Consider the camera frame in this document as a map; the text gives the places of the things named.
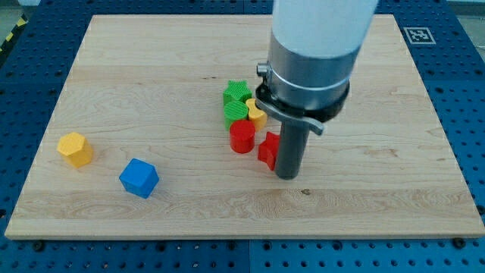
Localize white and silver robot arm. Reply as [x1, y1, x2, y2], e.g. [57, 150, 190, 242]
[256, 0, 378, 135]

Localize blue cube block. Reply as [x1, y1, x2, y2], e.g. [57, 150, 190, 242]
[119, 158, 159, 199]

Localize red cylinder block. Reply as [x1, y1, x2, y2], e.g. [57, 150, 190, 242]
[230, 120, 255, 154]

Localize yellow rounded block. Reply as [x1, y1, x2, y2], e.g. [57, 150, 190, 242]
[246, 99, 268, 131]

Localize green cylinder block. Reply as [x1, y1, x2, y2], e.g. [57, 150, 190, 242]
[224, 101, 249, 130]

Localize red star block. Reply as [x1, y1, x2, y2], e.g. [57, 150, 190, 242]
[258, 132, 280, 171]

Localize green star block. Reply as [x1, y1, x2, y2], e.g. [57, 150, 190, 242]
[223, 80, 252, 105]

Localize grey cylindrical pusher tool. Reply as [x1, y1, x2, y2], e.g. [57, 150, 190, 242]
[274, 121, 309, 180]

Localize light wooden board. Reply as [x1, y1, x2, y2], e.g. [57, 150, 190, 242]
[5, 15, 484, 240]

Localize yellow hexagon block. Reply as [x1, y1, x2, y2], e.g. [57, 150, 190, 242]
[57, 132, 93, 168]

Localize white fiducial marker tag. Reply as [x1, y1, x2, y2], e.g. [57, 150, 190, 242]
[404, 27, 436, 45]

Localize black board corner screw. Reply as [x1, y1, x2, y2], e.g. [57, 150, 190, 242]
[452, 237, 466, 249]
[32, 240, 45, 253]

